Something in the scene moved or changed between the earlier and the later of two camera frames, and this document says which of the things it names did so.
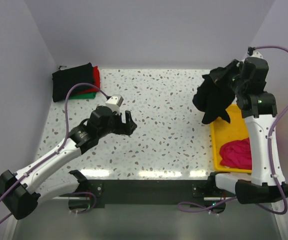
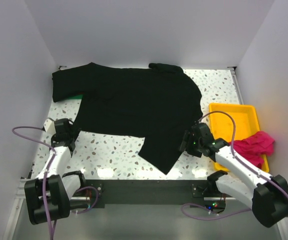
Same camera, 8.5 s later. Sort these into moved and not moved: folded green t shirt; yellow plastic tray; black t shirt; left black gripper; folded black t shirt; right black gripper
Moved: right black gripper; left black gripper; black t shirt
Not moved: folded black t shirt; yellow plastic tray; folded green t shirt
